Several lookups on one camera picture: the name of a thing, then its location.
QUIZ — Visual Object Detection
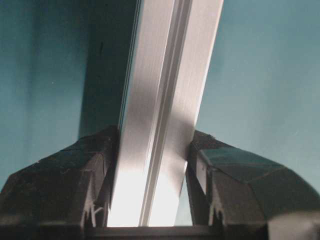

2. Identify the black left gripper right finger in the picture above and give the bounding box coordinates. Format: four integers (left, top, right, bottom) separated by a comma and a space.
187, 131, 320, 240

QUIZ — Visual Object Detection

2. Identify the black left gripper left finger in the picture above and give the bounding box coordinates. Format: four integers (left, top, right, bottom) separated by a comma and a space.
0, 126, 119, 240

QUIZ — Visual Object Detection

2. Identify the silver aluminium extrusion rail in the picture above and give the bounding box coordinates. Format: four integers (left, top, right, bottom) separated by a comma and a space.
107, 0, 223, 227

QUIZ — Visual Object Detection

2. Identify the teal table mat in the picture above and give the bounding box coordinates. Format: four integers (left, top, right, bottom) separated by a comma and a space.
0, 0, 320, 198

